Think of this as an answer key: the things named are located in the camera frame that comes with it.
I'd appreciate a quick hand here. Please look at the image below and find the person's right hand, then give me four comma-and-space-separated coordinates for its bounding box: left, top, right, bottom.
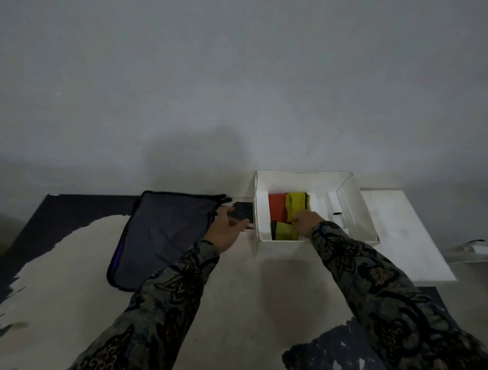
291, 209, 325, 239

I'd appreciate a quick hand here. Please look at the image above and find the white box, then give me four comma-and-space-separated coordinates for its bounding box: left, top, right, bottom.
251, 170, 380, 262

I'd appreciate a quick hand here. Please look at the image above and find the white box lid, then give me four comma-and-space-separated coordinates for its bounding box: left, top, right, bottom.
358, 189, 457, 283

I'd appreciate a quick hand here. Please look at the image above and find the person's left forearm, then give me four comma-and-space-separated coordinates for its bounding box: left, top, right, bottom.
68, 240, 220, 370

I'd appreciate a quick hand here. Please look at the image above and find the person's right forearm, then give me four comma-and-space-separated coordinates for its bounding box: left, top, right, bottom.
311, 221, 488, 370

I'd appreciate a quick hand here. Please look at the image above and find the white power adapter with cable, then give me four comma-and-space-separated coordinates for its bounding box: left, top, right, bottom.
444, 239, 488, 264

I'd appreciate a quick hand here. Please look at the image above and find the red cloth with blue trim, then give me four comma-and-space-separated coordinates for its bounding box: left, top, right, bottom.
268, 193, 289, 223

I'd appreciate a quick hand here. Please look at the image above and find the person's left hand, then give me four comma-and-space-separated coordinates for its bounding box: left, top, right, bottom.
204, 205, 251, 254

